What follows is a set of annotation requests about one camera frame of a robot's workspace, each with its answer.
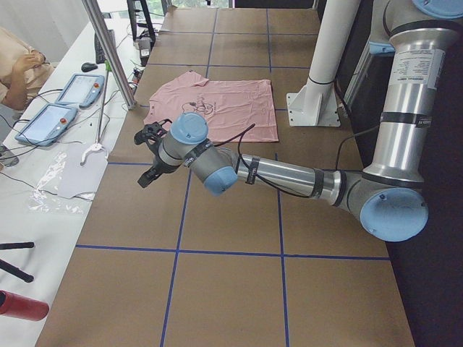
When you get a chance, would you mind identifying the black keyboard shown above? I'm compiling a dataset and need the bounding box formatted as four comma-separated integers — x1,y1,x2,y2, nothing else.
94,29,116,64

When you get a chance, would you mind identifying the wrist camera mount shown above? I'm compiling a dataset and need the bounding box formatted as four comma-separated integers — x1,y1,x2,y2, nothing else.
134,119,172,145

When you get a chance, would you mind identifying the blue teach pendant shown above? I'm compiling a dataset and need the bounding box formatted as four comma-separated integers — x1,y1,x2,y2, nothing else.
14,103,77,146
55,74,105,108

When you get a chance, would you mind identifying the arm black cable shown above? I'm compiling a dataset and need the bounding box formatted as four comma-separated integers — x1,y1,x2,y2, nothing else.
202,123,381,199

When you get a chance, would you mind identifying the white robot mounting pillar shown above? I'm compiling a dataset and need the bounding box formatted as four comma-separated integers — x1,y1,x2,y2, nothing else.
286,0,360,127

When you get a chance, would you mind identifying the seated person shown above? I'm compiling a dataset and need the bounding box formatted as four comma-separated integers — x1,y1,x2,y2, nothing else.
1,27,54,111

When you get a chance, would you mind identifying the far blue teach pendant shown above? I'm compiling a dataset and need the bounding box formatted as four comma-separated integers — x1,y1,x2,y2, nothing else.
55,74,105,108

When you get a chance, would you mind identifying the black tripod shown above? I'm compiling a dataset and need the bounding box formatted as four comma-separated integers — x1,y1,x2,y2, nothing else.
1,241,35,283

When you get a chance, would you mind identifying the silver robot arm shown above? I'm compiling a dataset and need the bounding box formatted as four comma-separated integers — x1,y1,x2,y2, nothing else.
135,1,462,242

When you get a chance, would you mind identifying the white paper sheet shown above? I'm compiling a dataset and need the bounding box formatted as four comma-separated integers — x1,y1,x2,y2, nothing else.
58,144,107,198

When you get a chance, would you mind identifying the clear plastic bag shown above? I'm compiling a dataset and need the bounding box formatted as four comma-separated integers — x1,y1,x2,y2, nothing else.
27,151,95,215

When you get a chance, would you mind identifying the black computer mouse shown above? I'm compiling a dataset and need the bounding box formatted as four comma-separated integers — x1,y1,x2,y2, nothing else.
81,62,98,72

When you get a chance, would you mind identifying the aluminium frame post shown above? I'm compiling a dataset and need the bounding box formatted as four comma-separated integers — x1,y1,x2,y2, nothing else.
82,0,136,110

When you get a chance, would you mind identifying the near blue teach pendant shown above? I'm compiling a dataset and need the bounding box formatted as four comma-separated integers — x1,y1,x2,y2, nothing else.
14,103,77,146

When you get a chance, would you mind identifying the pink Snoopy t-shirt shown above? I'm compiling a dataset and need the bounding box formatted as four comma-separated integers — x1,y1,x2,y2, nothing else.
144,71,279,142

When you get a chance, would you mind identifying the red cylinder bottle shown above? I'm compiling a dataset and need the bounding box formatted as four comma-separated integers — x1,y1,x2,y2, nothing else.
1,291,49,321

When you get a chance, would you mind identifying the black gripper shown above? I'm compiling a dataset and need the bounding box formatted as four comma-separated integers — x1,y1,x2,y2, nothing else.
137,143,169,187

